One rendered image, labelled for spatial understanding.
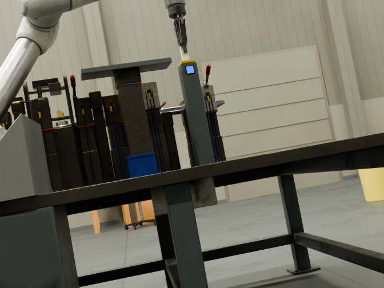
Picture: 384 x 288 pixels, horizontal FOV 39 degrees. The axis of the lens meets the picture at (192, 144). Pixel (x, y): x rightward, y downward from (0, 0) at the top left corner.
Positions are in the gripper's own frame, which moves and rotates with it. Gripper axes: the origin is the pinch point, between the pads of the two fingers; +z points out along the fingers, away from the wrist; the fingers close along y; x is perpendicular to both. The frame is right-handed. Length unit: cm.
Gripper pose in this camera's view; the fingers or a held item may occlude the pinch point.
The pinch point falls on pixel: (184, 53)
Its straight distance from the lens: 233.9
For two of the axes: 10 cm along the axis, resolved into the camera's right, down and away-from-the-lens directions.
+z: 1.8, 9.8, -0.6
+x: -9.6, 1.6, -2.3
